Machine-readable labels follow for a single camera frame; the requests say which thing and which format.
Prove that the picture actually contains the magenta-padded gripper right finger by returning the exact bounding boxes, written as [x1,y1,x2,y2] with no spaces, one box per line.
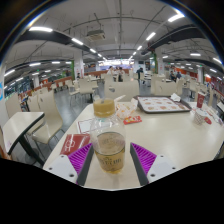
[129,142,181,187]

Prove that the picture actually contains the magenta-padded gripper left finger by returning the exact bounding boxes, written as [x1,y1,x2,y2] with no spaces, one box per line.
[43,142,95,186]

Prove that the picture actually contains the clear tea bottle yellow cap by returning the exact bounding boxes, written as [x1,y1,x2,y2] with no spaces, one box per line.
[89,96,128,175]

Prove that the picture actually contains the white paper receipt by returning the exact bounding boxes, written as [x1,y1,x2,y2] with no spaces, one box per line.
[76,117,96,135]

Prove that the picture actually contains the red flat sauce packet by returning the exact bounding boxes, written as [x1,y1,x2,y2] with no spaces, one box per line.
[123,115,143,126]

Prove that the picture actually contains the beige chairs group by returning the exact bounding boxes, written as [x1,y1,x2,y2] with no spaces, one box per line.
[4,71,224,148]

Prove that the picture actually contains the brown food tray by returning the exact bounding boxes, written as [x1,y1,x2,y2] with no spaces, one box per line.
[133,95,193,114]

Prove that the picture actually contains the beige table black legs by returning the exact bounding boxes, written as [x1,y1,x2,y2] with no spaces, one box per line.
[1,111,46,164]

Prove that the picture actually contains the white paper napkin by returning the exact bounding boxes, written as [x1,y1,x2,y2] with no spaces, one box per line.
[170,93,182,103]

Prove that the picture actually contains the red paper cup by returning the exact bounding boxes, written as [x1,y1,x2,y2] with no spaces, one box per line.
[196,91,207,109]

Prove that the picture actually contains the ceiling air conditioner unit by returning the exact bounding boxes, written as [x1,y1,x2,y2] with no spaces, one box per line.
[85,29,107,42]

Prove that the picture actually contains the ceiling lights group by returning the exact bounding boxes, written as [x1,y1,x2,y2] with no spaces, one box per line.
[3,11,223,78]

